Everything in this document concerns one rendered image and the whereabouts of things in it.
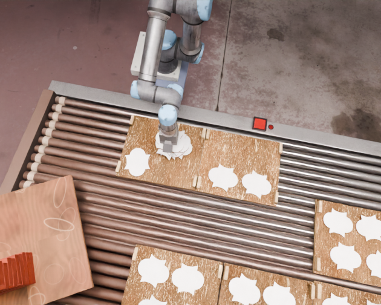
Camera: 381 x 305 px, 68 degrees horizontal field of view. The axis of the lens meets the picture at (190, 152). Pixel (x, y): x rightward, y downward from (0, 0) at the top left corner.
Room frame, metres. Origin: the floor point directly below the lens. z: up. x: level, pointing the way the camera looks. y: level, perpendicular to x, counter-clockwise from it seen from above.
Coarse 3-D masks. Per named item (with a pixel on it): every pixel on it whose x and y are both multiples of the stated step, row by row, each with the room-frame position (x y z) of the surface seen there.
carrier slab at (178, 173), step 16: (144, 128) 0.63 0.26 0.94; (192, 128) 0.66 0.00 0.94; (128, 144) 0.53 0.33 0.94; (144, 144) 0.54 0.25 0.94; (192, 144) 0.57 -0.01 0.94; (160, 160) 0.46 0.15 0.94; (176, 160) 0.47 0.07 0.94; (192, 160) 0.48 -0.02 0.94; (128, 176) 0.36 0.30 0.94; (144, 176) 0.37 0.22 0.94; (160, 176) 0.38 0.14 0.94; (176, 176) 0.39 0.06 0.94; (192, 176) 0.40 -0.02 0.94
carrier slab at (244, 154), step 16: (208, 144) 0.58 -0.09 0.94; (224, 144) 0.59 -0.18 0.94; (240, 144) 0.60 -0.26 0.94; (256, 144) 0.61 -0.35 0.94; (272, 144) 0.62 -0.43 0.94; (208, 160) 0.49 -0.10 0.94; (224, 160) 0.50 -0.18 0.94; (240, 160) 0.51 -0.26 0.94; (256, 160) 0.52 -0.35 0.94; (272, 160) 0.53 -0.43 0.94; (208, 176) 0.41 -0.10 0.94; (240, 176) 0.43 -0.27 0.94; (272, 176) 0.45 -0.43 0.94; (208, 192) 0.32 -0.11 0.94; (224, 192) 0.33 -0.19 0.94; (240, 192) 0.34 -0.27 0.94; (272, 192) 0.36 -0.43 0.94
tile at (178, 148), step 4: (156, 136) 0.56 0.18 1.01; (180, 136) 0.58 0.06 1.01; (156, 140) 0.54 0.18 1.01; (180, 140) 0.56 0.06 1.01; (160, 144) 0.52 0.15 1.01; (180, 144) 0.54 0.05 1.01; (160, 148) 0.50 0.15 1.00; (172, 148) 0.51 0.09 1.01; (176, 148) 0.51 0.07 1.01; (180, 148) 0.51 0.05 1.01; (168, 152) 0.48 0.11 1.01
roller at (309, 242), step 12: (24, 180) 0.29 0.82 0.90; (108, 204) 0.21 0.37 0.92; (120, 204) 0.22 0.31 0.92; (132, 204) 0.23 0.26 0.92; (168, 216) 0.19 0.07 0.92; (180, 216) 0.19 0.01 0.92; (192, 216) 0.20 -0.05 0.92; (216, 228) 0.16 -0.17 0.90; (228, 228) 0.16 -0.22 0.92; (240, 228) 0.17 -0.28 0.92; (252, 228) 0.18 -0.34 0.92; (276, 240) 0.13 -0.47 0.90; (288, 240) 0.14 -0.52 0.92; (300, 240) 0.14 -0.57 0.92; (312, 240) 0.15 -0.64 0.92
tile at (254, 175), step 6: (252, 174) 0.44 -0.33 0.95; (258, 174) 0.44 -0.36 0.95; (246, 180) 0.40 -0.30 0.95; (252, 180) 0.41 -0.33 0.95; (258, 180) 0.41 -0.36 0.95; (264, 180) 0.41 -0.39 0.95; (246, 186) 0.37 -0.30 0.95; (252, 186) 0.38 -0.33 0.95; (258, 186) 0.38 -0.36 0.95; (264, 186) 0.38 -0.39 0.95; (270, 186) 0.39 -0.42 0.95; (246, 192) 0.34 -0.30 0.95; (252, 192) 0.35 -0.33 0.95; (258, 192) 0.35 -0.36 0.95; (264, 192) 0.35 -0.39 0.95
